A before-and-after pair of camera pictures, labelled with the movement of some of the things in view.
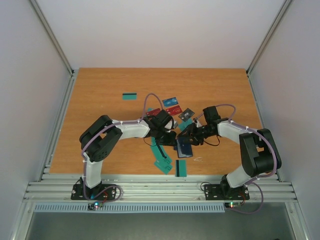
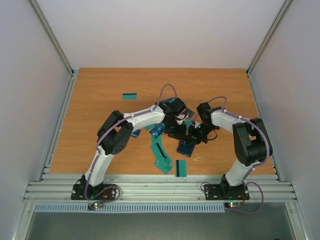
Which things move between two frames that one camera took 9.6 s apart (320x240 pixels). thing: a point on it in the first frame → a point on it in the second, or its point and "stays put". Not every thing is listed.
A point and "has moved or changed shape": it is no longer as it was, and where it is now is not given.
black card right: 186,114 stays put
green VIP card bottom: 164,164 stays put
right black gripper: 192,132 stays put
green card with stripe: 180,168 stays put
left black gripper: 171,140 → 179,134
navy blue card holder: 183,147 has moved or changed shape
